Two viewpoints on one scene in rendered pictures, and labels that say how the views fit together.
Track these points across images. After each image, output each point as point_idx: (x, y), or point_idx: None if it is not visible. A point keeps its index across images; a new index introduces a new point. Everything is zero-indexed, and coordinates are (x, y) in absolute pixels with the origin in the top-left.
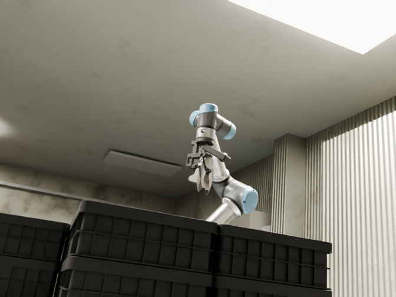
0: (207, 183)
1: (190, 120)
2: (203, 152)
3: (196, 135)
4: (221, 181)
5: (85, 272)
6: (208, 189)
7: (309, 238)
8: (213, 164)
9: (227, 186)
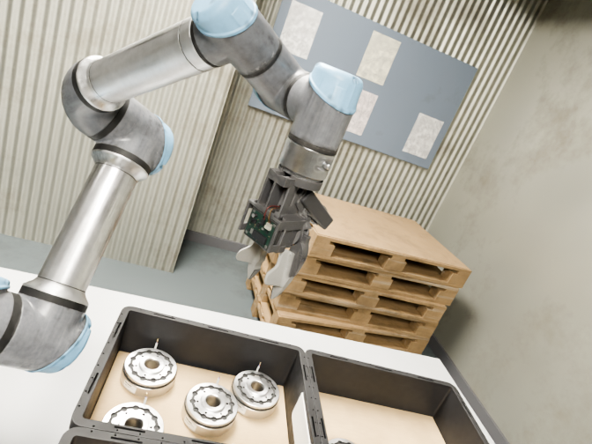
0: (263, 257)
1: (217, 22)
2: (299, 209)
3: (307, 168)
4: (116, 109)
5: None
6: (260, 267)
7: (467, 406)
8: (143, 92)
9: (124, 121)
